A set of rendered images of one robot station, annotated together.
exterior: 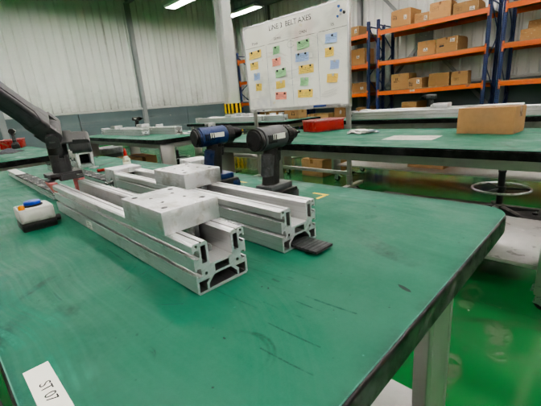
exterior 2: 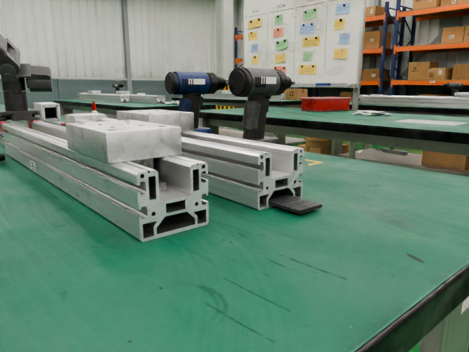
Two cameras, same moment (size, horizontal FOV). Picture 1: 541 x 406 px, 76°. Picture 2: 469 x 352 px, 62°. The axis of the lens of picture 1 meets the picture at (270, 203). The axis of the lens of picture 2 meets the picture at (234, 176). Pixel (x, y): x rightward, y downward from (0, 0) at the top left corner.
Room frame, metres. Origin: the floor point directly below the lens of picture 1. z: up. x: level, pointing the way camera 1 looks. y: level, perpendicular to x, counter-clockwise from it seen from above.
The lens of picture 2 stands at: (0.05, -0.02, 0.96)
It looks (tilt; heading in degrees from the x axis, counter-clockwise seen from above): 13 degrees down; 4
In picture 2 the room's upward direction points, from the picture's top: straight up
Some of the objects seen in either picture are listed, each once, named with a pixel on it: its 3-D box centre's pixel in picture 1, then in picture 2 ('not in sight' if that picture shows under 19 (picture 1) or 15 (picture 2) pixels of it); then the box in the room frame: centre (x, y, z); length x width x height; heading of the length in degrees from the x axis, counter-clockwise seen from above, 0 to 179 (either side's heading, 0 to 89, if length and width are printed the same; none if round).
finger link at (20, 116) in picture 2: (72, 185); (25, 128); (1.14, 0.66, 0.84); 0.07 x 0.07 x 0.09; 44
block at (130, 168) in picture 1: (121, 180); (83, 129); (1.24, 0.53, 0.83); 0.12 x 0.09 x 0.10; 133
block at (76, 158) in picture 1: (80, 159); (45, 112); (2.02, 1.08, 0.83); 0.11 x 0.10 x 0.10; 133
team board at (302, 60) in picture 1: (295, 107); (295, 84); (4.15, -0.39, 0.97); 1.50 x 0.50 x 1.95; 44
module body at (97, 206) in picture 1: (121, 216); (70, 156); (0.80, 0.36, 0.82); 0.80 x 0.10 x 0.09; 43
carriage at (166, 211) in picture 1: (170, 214); (121, 147); (0.62, 0.19, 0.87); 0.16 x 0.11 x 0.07; 43
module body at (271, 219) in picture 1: (190, 196); (155, 147); (0.93, 0.22, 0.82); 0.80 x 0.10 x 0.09; 43
